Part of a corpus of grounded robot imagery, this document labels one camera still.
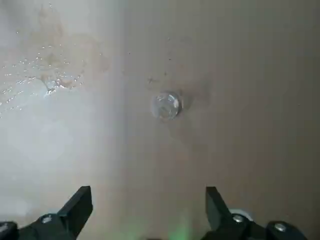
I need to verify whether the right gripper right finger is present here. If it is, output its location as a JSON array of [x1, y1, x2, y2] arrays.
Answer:
[[199, 186, 310, 240]]

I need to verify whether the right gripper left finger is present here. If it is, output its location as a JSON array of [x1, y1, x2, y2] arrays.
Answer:
[[0, 185, 95, 240]]

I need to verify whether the clear glass conical flask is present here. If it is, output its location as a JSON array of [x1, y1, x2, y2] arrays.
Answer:
[[151, 90, 185, 122]]

